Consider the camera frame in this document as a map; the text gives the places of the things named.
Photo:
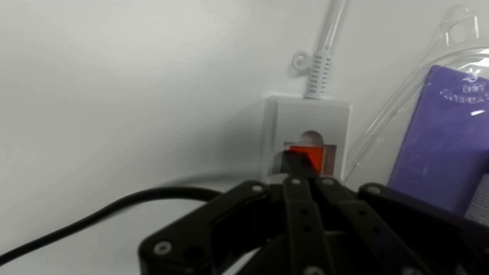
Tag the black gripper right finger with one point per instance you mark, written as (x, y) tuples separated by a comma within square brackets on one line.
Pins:
[(391, 235)]

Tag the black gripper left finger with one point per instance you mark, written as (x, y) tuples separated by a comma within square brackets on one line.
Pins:
[(253, 230)]

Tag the white power strip orange switch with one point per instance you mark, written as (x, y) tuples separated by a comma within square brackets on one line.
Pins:
[(305, 117)]

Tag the grey white cylinder battery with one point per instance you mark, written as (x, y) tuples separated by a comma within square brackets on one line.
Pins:
[(480, 201)]

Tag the purple mat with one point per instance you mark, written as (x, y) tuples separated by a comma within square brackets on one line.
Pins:
[(443, 148)]

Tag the clear plastic clamshell package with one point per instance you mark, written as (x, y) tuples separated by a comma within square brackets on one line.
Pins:
[(386, 112)]

